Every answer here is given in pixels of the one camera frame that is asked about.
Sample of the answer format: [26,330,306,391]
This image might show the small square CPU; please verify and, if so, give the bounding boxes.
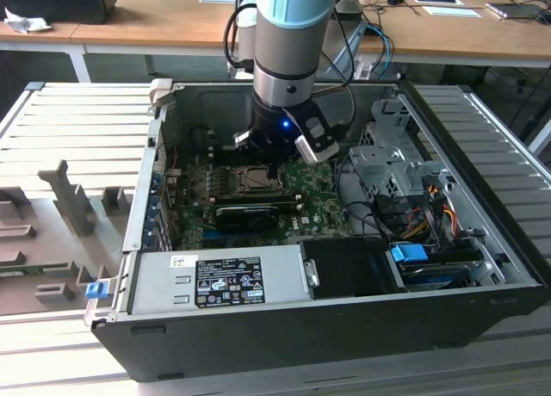
[245,170,272,189]

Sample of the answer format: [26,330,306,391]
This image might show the metal socket cover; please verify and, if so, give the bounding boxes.
[237,166,288,195]

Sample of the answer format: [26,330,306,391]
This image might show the black RAM slot bank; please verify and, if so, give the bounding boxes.
[213,145,259,167]
[213,188,303,212]

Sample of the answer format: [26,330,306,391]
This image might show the CPU socket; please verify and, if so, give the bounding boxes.
[230,163,292,197]

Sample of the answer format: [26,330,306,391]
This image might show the green motherboard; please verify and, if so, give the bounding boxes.
[165,148,358,251]

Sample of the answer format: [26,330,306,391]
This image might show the black graphics card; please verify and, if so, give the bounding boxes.
[214,204,279,232]

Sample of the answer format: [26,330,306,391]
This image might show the silver disk bay cage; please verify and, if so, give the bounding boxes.
[347,145,451,199]

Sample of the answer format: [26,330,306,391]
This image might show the beige case latch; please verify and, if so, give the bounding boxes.
[149,78,174,109]

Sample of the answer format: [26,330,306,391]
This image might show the black connector bundle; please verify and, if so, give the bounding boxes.
[370,192,417,238]

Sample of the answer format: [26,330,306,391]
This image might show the black power supply label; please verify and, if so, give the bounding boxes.
[195,256,267,306]

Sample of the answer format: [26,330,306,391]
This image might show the silver optical drive bay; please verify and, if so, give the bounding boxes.
[359,96,422,150]

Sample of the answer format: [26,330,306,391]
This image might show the white barcode sticker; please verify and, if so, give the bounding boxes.
[170,253,199,269]

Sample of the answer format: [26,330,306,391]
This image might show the wooden office desk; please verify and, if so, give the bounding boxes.
[71,0,551,69]
[0,0,120,53]

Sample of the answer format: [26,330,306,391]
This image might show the blue disk carrier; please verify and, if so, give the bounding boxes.
[389,243,429,268]

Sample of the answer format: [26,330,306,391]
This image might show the silver power supply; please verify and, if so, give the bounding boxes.
[126,244,312,316]

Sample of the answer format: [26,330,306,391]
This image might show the black open PC case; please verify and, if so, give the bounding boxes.
[84,79,551,384]

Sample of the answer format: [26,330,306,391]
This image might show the dark hard disk drive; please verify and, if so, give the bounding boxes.
[395,249,483,292]

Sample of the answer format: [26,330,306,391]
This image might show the blue plastic case clip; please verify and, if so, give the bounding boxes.
[84,282,108,301]

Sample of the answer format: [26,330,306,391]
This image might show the grey parts rack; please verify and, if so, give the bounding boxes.
[0,158,135,316]

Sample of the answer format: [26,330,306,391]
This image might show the black computer box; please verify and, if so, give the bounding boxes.
[0,0,118,26]

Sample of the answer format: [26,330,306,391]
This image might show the green RAM stick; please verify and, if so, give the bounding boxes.
[0,262,72,279]

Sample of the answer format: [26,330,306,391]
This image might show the crumpled white paper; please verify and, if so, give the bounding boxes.
[3,6,53,34]

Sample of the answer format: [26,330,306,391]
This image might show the grey notebook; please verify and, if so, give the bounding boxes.
[485,0,546,22]

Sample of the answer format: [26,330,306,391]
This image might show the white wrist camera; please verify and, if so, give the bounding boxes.
[294,135,341,164]

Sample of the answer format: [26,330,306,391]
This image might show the black camera bracket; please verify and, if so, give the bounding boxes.
[282,104,341,152]

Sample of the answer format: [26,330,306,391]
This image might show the black wire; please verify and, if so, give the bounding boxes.
[333,154,382,238]

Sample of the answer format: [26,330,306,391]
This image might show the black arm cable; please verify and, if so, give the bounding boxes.
[222,2,358,133]

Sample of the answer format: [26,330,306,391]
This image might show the blue cable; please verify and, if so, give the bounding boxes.
[364,23,395,79]

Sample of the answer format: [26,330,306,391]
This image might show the yellow red wire bundle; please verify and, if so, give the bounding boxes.
[404,188,458,242]

